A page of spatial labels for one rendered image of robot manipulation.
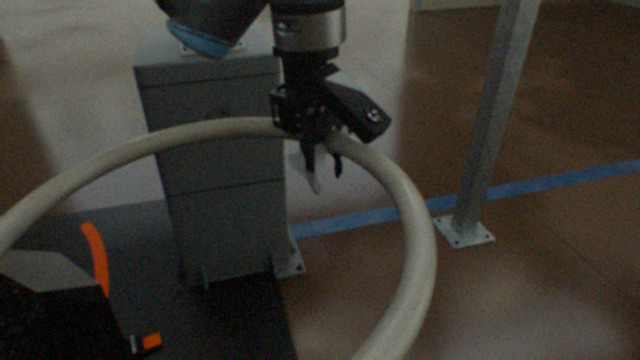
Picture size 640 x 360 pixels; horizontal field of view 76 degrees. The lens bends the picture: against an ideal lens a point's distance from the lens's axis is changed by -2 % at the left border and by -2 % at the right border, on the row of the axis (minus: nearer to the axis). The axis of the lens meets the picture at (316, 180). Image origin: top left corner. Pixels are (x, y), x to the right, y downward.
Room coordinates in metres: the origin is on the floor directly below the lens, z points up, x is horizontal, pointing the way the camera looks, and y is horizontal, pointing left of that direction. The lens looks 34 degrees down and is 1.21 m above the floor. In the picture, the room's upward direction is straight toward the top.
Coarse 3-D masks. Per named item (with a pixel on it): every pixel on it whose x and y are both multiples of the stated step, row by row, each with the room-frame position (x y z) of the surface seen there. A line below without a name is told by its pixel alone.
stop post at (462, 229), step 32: (512, 0) 1.36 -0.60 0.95; (512, 32) 1.33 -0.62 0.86; (512, 64) 1.34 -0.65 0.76; (480, 96) 1.40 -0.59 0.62; (512, 96) 1.35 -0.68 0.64; (480, 128) 1.36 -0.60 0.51; (480, 160) 1.33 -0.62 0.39; (480, 192) 1.34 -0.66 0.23; (448, 224) 1.41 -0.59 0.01; (480, 224) 1.41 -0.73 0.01
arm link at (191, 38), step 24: (168, 0) 0.58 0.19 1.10; (192, 0) 0.57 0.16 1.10; (216, 0) 0.57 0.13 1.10; (240, 0) 0.58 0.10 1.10; (264, 0) 0.60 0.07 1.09; (168, 24) 0.58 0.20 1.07; (192, 24) 0.56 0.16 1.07; (216, 24) 0.57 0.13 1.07; (240, 24) 0.58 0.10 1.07; (192, 48) 0.56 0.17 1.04; (216, 48) 0.57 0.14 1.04
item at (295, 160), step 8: (320, 144) 0.49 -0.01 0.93; (296, 152) 0.51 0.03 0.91; (320, 152) 0.49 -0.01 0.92; (288, 160) 0.52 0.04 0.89; (296, 160) 0.51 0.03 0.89; (304, 160) 0.50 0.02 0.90; (320, 160) 0.49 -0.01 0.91; (296, 168) 0.51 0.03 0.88; (304, 168) 0.50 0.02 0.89; (320, 168) 0.49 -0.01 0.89; (304, 176) 0.50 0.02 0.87; (312, 176) 0.48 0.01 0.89; (320, 176) 0.49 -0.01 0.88; (312, 184) 0.49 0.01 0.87; (320, 184) 0.49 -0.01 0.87
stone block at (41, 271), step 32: (32, 256) 0.53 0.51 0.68; (64, 256) 0.63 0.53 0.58; (0, 288) 0.38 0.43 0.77; (32, 288) 0.40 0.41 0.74; (64, 288) 0.46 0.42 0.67; (96, 288) 0.56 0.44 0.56; (0, 320) 0.33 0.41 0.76; (32, 320) 0.36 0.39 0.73; (64, 320) 0.42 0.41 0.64; (96, 320) 0.51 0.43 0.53; (0, 352) 0.30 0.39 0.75; (32, 352) 0.33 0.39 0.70; (64, 352) 0.38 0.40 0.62; (96, 352) 0.46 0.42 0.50; (128, 352) 0.58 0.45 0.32
